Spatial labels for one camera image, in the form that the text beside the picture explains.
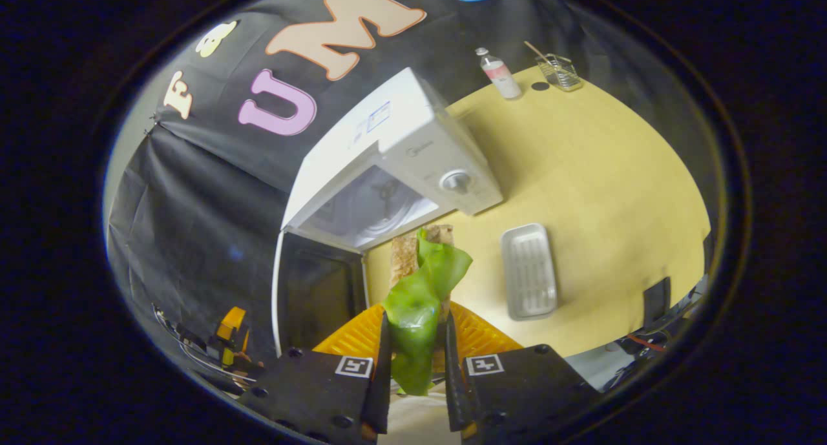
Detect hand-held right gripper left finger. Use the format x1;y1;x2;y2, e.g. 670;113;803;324
238;303;393;444

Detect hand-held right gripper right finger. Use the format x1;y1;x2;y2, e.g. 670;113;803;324
443;301;600;445

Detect sandwich with green lettuce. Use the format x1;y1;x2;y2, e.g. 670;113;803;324
381;224;474;397

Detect white microwave oven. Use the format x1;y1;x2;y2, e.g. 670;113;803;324
271;67;505;358

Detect black backdrop cloth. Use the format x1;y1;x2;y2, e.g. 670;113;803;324
105;0;653;375

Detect white rectangular tray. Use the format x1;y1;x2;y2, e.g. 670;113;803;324
500;223;558;321

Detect small white plastic bottle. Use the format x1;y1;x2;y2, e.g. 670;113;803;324
476;47;523;101

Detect clear glass container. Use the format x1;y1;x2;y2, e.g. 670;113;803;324
535;53;583;92

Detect white cable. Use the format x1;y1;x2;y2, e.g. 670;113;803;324
154;305;249;380

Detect tangled cables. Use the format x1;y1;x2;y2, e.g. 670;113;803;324
607;322;692;384

